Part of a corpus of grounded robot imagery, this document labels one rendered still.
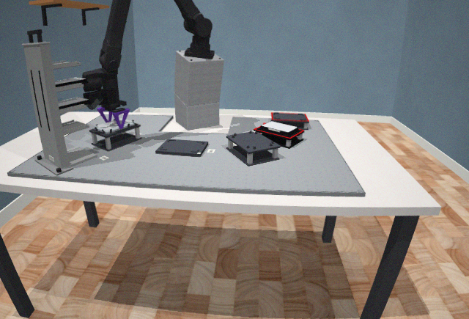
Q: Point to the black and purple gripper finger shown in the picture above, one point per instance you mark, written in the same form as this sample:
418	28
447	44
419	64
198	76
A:
101	110
116	117

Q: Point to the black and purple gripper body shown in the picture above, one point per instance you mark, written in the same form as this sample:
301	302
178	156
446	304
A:
113	107

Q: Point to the grey slotted shelf rack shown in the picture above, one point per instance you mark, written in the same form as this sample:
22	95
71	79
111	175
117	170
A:
38	57

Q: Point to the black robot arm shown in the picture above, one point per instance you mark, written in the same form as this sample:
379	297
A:
194	22

